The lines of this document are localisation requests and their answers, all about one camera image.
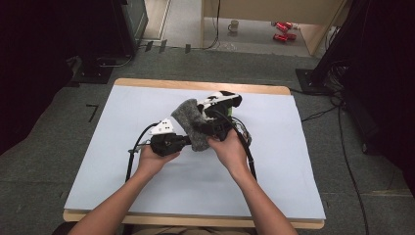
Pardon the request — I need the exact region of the light wooden cabinet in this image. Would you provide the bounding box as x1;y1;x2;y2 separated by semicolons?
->
200;0;346;57

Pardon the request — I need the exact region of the black stand base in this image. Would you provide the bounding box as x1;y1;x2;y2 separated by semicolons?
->
69;57;115;85

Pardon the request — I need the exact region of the black hanging cable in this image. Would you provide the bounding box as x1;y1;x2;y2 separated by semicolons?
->
192;0;221;51

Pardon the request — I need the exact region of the hand-held gripper cable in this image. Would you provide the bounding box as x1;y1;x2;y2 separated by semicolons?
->
208;110;258;182
124;121;161;183

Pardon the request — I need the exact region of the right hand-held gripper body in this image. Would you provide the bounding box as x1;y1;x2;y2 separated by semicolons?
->
197;91;235;142

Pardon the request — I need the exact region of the right hand-held gripper cable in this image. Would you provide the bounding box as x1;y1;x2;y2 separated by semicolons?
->
208;110;258;182

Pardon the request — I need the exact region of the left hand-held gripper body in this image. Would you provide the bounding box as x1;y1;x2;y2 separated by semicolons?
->
149;117;181;158

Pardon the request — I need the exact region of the black cabinet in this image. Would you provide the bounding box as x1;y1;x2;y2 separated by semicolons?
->
112;0;150;57

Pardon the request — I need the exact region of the left hand-held gripper cable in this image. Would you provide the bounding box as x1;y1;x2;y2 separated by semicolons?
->
124;121;161;183

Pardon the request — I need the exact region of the black metal stand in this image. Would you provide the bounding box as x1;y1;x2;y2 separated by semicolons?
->
295;0;371;96

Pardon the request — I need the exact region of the grey fuzzy cloth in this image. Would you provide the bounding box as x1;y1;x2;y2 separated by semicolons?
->
170;98;216;153

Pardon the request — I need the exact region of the wooden table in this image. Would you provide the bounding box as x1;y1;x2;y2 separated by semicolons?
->
62;77;326;229

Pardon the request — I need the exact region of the black floor cable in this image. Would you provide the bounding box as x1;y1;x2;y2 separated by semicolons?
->
300;105;341;123
337;106;370;235

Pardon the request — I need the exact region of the person's right hand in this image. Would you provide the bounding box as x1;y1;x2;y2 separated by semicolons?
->
206;128;251;178

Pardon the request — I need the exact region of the black coiled cable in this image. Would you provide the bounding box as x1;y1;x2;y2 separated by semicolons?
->
96;53;135;69

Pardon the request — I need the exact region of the person's left hand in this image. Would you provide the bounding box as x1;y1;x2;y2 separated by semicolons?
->
136;145;181;179

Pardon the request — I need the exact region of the dark curtain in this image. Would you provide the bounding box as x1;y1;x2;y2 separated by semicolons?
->
0;0;115;157
342;0;415;197

